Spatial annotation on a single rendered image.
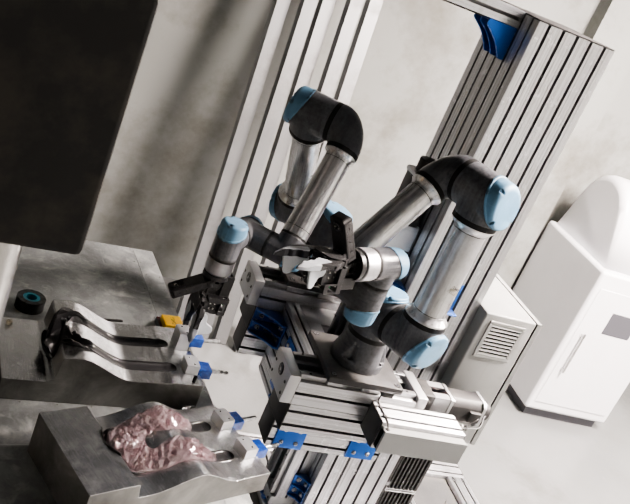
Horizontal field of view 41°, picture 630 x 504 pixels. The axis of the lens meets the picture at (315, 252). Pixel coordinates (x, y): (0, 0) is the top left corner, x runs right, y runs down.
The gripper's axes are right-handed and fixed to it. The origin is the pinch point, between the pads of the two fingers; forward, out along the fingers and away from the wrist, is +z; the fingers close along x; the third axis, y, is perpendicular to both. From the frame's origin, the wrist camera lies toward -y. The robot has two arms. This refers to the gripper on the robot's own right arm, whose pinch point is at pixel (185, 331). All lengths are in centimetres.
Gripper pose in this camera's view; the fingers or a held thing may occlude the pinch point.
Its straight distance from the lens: 233.9
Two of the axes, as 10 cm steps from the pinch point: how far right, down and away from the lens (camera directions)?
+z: -3.7, 8.5, 3.7
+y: 8.6, 1.6, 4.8
